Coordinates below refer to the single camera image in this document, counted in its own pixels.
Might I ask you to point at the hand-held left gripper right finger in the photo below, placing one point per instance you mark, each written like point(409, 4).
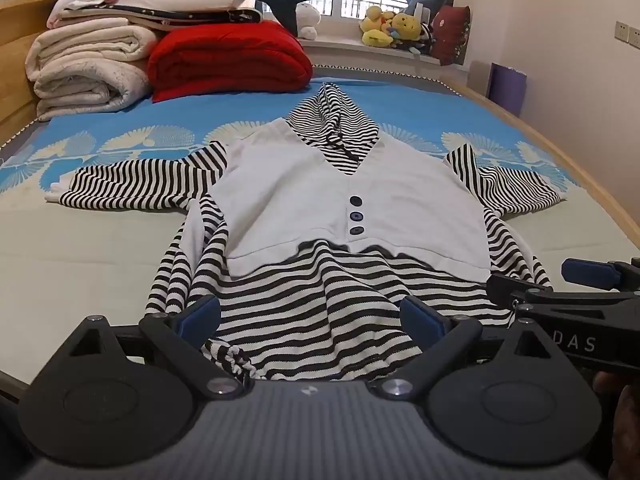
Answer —
point(422, 317)

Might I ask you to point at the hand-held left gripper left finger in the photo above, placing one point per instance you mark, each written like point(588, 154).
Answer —
point(202, 316)

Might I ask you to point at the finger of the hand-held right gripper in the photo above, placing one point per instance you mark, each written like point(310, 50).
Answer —
point(590, 272)
point(505, 290)

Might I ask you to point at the black white striped hoodie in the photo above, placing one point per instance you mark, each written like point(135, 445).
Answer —
point(300, 195)

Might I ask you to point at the person's right hand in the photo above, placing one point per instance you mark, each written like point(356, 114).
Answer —
point(620, 400)

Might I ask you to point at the purple box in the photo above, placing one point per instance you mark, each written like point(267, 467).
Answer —
point(507, 87)

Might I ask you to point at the red folded blanket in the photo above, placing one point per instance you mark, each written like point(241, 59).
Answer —
point(225, 60)

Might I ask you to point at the red cushion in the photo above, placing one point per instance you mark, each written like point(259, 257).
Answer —
point(452, 35)

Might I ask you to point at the black white plush toy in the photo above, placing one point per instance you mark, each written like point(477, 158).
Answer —
point(426, 40)

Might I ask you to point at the white window sill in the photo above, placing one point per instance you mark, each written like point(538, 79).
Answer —
point(360, 52)

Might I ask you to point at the small white box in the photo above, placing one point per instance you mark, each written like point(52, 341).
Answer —
point(421, 12)

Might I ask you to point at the yellow duck plush toy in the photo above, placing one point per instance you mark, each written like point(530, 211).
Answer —
point(375, 27)

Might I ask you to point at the cream folded blanket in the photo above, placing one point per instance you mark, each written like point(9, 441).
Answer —
point(85, 42)

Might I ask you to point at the wooden bed frame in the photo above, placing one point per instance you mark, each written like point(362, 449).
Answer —
point(20, 30)

